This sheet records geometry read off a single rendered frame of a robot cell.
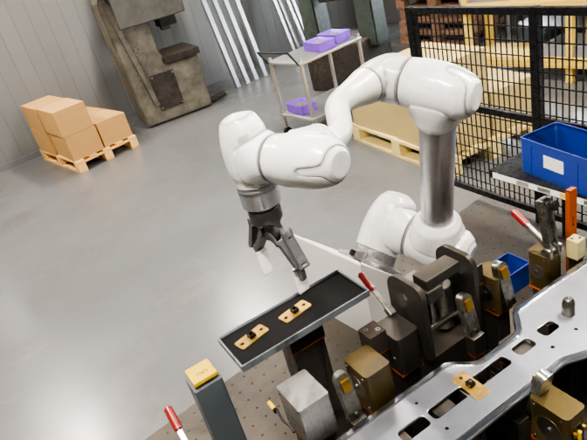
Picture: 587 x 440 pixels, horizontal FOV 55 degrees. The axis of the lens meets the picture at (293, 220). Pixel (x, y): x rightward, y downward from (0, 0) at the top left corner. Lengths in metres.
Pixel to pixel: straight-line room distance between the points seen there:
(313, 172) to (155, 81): 6.65
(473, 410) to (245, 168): 0.71
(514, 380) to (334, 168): 0.66
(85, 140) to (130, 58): 1.27
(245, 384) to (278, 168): 1.04
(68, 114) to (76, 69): 1.59
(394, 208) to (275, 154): 0.94
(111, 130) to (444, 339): 5.92
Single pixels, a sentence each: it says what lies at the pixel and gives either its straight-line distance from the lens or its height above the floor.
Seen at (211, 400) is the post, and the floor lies 1.10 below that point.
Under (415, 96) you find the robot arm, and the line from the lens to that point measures 1.50.
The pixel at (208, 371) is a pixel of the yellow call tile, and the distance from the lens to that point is 1.34.
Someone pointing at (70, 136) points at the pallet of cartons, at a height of 0.43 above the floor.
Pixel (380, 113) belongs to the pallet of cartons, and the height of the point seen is 0.36.
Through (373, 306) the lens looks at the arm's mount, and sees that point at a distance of 1.88.
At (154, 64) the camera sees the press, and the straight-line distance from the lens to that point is 7.61.
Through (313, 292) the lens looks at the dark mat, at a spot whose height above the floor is 1.16.
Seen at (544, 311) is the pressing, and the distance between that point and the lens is 1.57.
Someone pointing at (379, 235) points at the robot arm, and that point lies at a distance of 1.95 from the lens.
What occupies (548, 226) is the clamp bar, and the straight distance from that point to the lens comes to 1.63.
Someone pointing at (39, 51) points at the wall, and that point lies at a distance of 8.20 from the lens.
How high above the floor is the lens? 2.01
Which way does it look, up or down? 28 degrees down
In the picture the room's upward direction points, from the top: 15 degrees counter-clockwise
